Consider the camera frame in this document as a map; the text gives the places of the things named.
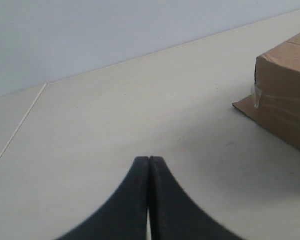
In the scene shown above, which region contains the brown cardboard slotted box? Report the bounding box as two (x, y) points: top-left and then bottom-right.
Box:
(233, 33), (300, 151)

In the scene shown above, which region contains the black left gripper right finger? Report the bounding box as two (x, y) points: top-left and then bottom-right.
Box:
(148, 156), (241, 240)

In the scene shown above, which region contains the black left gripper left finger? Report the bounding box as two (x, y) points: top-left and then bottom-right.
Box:
(60, 156), (150, 240)

